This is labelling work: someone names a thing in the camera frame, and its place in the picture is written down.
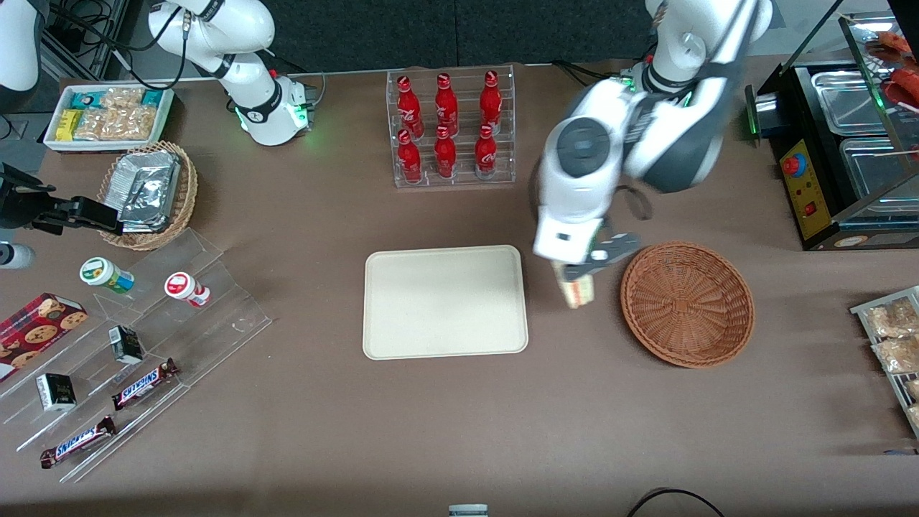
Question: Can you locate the red tartan cookie box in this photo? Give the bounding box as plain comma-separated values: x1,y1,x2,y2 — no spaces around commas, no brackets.
0,292,89,383

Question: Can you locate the clear bag of crackers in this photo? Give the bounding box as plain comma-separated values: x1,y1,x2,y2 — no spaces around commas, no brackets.
101,106,158,141
74,108,108,141
101,88,145,111

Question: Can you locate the black base cable bundle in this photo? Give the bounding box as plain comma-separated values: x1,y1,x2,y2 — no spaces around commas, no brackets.
551,60,622,85

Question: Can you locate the red cola bottle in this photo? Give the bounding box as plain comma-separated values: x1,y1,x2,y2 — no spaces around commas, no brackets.
397,75,424,139
397,129,423,185
480,70,503,134
434,126,458,180
435,73,460,137
475,124,498,180

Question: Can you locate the light wicker basket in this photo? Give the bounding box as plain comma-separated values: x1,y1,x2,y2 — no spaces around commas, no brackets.
97,141,199,251

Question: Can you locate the cream plastic tray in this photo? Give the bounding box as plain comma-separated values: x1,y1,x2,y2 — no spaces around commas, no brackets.
363,245,530,360

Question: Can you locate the clear acrylic bottle rack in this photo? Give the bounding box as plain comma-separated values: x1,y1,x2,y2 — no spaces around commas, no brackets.
386,63,516,189

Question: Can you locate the black food warmer machine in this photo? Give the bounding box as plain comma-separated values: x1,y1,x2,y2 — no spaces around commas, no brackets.
745,11,919,252

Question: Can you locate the dark metal rack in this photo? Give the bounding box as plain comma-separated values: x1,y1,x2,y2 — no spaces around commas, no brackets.
39,0,134,80

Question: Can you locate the green lid yogurt cup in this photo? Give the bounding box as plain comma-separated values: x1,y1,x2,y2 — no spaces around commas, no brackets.
79,256,136,295

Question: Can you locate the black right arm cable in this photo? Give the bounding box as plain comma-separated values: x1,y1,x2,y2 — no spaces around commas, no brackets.
43,0,191,92

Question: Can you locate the brown wicker basket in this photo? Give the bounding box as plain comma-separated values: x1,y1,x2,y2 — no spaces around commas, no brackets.
620,241,756,369

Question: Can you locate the red lid yogurt cup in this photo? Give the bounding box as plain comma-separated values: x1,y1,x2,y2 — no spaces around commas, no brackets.
164,271,212,308

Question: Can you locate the black cable loop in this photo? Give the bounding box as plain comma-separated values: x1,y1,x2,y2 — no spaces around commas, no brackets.
627,488,727,517

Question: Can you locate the white rectangular snack tray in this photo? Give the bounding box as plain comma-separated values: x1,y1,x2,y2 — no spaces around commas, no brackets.
43,83,175,153

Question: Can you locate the grey snack tray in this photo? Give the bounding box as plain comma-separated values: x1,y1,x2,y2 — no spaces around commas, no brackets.
850,286,919,440

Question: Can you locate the clear acrylic stepped display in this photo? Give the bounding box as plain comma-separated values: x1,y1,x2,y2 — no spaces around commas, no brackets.
0,228,274,484

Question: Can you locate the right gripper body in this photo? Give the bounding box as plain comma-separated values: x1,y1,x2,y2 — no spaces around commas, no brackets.
0,163,58,233

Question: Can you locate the brown snickers bar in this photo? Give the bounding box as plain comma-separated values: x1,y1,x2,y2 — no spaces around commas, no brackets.
39,415,118,470
111,358,179,411

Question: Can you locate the silver foil pouch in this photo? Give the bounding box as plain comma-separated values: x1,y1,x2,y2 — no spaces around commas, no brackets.
118,176,178,233
115,151,181,191

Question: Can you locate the steel warmer pan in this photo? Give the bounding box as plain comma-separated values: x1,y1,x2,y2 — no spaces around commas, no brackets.
810,68,891,136
839,136,919,210

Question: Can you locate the small black carton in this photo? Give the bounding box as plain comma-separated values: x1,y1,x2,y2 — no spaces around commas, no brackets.
36,373,78,413
108,325,144,365

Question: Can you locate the triangle sandwich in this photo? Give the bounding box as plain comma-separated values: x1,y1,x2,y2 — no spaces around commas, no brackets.
553,262,597,310

